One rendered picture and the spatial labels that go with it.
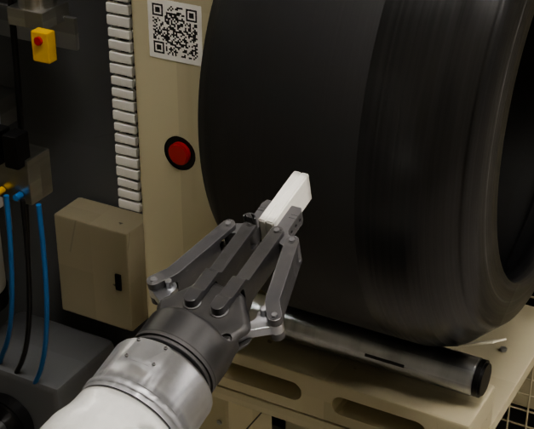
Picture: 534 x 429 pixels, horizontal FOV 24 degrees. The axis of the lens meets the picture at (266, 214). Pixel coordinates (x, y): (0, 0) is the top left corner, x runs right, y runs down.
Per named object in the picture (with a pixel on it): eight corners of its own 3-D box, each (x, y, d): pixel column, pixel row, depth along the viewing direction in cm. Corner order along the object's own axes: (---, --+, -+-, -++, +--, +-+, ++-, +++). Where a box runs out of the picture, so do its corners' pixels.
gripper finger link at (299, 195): (265, 221, 106) (272, 223, 106) (301, 171, 110) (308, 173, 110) (269, 246, 108) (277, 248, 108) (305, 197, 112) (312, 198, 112)
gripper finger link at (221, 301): (205, 306, 99) (220, 311, 98) (272, 218, 106) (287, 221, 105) (212, 339, 101) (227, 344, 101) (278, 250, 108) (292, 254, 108)
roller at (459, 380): (226, 308, 157) (209, 323, 154) (227, 277, 155) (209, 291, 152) (490, 387, 142) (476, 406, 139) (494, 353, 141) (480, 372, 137)
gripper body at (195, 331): (206, 356, 92) (264, 273, 98) (112, 325, 96) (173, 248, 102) (221, 419, 97) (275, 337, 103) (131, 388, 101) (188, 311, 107)
